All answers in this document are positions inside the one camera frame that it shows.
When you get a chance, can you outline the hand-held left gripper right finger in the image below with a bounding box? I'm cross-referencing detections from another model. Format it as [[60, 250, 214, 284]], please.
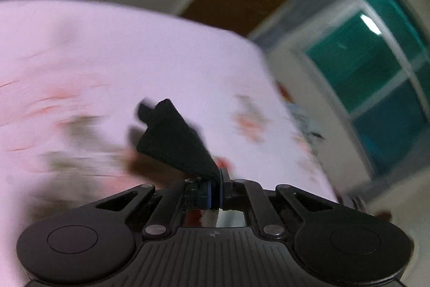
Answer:
[[218, 168, 341, 239]]

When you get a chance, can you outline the black cloth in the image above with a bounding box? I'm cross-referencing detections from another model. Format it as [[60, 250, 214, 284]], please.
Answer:
[[135, 99, 220, 183]]

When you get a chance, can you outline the floral pink bed sheet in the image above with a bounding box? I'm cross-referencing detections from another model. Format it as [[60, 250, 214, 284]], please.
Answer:
[[0, 0, 341, 287]]

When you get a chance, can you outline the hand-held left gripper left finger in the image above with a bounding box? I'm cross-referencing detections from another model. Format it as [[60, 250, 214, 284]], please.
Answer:
[[81, 177, 213, 238]]

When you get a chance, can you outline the pile of grey clothes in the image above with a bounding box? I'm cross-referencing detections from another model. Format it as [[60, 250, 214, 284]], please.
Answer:
[[277, 82, 326, 141]]

